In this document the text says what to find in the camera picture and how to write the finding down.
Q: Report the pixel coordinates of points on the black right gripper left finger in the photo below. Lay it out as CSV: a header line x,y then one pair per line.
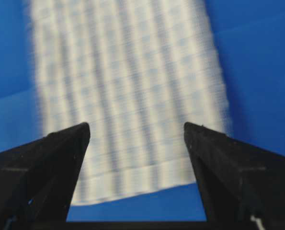
x,y
38,179

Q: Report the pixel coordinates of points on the blue table cloth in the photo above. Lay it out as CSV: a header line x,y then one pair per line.
x,y
249,36

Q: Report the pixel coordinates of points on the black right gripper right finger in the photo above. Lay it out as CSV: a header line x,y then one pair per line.
x,y
242,186

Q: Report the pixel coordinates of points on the blue white striped towel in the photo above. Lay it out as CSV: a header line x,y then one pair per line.
x,y
136,71

